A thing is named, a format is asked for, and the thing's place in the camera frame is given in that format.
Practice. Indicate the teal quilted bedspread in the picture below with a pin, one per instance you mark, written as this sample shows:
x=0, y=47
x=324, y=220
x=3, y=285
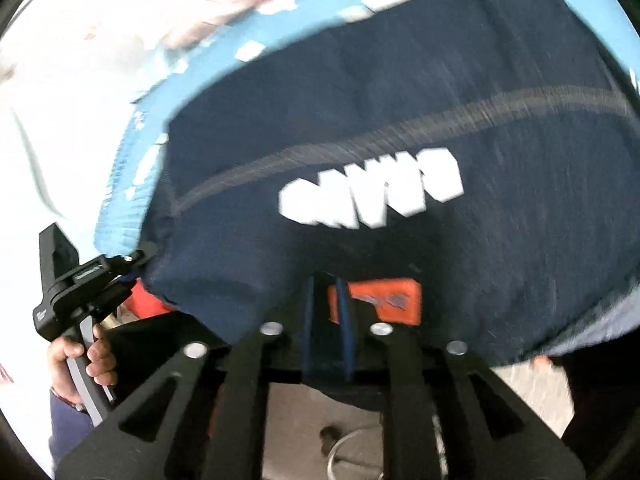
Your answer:
x=270, y=27

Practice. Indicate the left hand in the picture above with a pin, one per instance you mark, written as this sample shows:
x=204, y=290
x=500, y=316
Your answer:
x=99, y=359

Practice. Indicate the dark blue denim jeans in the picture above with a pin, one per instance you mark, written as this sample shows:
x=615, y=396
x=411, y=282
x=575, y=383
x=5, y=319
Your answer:
x=487, y=150

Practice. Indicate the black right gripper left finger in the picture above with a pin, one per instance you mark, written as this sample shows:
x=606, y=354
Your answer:
x=202, y=413

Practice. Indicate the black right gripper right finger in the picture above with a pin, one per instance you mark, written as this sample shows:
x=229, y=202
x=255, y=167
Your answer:
x=445, y=413

